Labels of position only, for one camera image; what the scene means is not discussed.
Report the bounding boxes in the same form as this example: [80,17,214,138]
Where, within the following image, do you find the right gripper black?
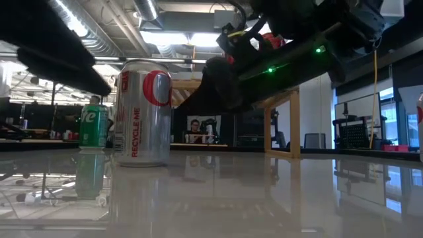
[178,27,345,114]

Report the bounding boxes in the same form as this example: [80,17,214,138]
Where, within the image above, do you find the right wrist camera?
[216,19,288,67]

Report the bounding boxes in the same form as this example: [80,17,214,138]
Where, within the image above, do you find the black cabinet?
[235,110,265,148]

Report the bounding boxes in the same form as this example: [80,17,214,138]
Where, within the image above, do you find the black cart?
[332,114,388,150]

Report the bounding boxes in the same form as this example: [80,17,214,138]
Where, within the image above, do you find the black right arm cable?
[226,0,249,32]

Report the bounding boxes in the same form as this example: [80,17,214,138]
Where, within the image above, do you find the wooden slatted shelf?
[171,79,301,159]

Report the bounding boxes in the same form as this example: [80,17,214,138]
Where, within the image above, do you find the red tray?
[383,144,410,153]

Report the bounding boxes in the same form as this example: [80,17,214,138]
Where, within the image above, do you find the background table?
[0,138,80,144]

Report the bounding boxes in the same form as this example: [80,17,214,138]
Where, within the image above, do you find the black table frame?
[0,141,423,163]

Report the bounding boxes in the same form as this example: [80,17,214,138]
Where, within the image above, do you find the green Sprite can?
[78,104,110,153]

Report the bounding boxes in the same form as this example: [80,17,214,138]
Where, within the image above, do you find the silver soda can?
[416,94,423,163]

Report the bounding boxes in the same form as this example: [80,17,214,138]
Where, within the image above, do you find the large glass window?
[379,86,423,148]

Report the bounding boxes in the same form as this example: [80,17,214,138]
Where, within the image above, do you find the silver Diet Coke can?
[114,60,173,169]

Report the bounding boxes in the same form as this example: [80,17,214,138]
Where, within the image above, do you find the round silver duct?
[134,0,163,29]

